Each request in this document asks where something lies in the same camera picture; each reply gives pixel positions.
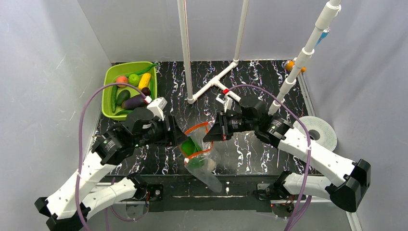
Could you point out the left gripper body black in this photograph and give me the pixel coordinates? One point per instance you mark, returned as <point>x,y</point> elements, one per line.
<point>171,130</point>

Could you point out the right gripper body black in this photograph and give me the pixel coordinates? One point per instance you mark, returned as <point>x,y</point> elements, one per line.
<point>222,126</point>

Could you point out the toy bok choy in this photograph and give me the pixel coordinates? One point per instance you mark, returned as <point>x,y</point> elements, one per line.
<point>198,155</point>

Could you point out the clear zip bag orange zipper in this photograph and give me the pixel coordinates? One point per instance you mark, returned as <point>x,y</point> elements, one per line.
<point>208,178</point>

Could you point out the toy purple eggplant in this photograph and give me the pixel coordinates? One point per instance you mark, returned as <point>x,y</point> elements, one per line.
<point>133,103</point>

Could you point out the toy dark red plum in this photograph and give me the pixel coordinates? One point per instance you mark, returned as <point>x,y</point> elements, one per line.
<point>146,91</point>

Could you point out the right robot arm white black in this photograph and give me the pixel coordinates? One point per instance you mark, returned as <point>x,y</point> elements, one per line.
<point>343,181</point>

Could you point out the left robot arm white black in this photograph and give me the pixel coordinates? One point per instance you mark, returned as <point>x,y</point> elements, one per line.
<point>73,204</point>

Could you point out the black marble pattern mat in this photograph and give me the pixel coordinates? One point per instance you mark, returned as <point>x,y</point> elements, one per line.
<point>244,154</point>

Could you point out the green plastic basin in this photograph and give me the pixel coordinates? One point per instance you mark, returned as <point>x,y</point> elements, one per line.
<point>121,70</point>

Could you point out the toy yellow corn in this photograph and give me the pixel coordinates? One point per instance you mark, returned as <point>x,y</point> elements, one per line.
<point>144,80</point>

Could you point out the toy green lime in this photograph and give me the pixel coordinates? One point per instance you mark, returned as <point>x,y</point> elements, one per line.
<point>134,79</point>

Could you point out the toy green cucumber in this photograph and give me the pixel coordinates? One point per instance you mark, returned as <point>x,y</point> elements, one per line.
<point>113,98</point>

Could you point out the toy green chili pepper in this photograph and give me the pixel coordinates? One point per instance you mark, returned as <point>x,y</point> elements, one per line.
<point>147,69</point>

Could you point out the toy peach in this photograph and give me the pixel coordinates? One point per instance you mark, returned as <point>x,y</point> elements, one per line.
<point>121,80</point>

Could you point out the orange clamp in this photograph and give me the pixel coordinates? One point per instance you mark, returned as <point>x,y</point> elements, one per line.
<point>289,64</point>

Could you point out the white filament spool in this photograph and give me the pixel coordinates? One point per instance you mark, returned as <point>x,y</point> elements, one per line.
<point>320,132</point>

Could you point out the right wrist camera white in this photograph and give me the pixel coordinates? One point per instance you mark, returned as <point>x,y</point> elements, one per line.
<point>225,100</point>

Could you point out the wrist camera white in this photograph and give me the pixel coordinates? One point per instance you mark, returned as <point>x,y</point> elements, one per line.
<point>157,106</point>
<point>225,100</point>

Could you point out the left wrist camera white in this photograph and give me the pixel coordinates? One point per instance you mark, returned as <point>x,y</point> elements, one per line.
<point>157,106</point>

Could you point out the yellow handle screwdriver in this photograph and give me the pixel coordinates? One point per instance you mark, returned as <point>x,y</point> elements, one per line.
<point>278,159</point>

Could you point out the aluminium rail frame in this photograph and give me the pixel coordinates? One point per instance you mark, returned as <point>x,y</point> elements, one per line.
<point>352,217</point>

